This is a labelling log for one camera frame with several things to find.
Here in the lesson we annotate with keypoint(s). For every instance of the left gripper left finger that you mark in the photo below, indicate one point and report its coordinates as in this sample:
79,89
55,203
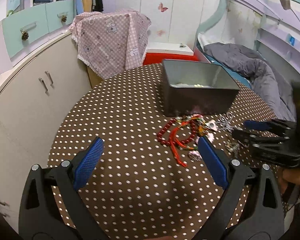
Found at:
39,215

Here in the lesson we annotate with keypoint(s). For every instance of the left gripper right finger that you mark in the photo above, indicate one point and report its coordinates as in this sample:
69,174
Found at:
262,216

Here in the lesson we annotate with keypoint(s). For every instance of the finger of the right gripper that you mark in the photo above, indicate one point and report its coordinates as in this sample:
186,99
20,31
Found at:
257,125

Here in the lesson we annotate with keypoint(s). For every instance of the small gold brooch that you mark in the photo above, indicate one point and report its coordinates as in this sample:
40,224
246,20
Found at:
232,147

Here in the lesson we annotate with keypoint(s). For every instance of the silver chain jewelry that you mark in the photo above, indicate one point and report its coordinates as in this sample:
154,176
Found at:
224,123

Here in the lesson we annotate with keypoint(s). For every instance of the red knotted cord charm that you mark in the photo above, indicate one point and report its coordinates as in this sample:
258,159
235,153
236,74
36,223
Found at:
183,135

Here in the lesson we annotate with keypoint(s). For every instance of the grey metal tin box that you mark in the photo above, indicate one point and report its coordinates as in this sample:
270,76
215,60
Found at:
191,87

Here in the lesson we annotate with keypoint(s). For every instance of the pink butterfly hair clip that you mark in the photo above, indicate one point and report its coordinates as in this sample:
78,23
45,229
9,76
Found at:
193,153

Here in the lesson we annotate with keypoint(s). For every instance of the person right hand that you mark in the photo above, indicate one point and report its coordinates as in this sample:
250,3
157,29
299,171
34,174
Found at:
289,176

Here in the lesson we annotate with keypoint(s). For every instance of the grey duvet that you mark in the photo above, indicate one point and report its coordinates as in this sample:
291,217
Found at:
265,80

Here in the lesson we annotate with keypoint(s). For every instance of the teal bed sheet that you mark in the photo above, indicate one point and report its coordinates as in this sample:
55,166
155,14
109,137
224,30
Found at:
233,74

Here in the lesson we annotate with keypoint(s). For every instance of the brown polka dot tablecloth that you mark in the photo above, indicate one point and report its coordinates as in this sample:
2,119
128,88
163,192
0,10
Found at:
137,190

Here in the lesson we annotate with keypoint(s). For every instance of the beige low cabinet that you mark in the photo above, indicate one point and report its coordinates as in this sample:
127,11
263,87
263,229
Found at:
34,100

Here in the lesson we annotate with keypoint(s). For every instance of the white box lid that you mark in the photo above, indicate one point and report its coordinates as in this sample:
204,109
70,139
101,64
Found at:
169,48

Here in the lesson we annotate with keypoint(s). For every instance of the red storage box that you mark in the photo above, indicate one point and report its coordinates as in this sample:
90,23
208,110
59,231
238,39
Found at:
154,58

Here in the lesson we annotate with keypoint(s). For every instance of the white wardrobe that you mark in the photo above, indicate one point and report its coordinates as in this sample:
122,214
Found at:
172,21

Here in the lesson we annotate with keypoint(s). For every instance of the pink bear pattern cloth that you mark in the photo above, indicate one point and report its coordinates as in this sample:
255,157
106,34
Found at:
111,43

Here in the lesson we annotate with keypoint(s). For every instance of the teal drawer unit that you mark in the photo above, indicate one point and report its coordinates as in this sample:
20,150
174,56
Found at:
26,26

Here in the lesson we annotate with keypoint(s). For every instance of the teal bunk bed frame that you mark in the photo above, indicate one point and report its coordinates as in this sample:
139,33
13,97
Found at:
269,27

